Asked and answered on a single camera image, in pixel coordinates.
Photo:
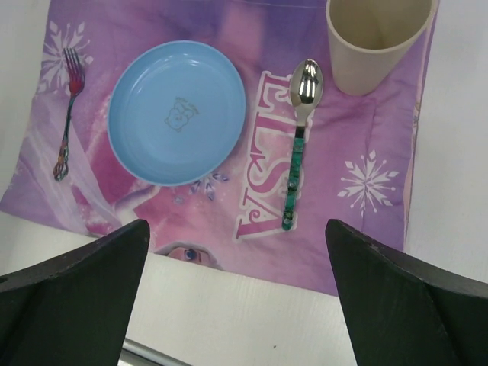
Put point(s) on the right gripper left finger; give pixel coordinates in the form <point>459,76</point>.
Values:
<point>74,309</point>

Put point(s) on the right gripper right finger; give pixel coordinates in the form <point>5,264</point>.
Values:
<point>400,310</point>

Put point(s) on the purple Elsa placemat cloth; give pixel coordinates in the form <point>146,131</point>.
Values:
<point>357,160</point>

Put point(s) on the blue plastic plate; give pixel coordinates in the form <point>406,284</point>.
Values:
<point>176,113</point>

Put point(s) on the iridescent rainbow fork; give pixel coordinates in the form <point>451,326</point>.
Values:
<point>76,85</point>

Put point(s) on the green handled spoon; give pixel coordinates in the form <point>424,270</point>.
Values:
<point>306,90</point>

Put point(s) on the beige cup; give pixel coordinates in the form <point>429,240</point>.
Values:
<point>368,38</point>

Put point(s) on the aluminium mounting rail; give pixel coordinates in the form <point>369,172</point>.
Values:
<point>149,355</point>

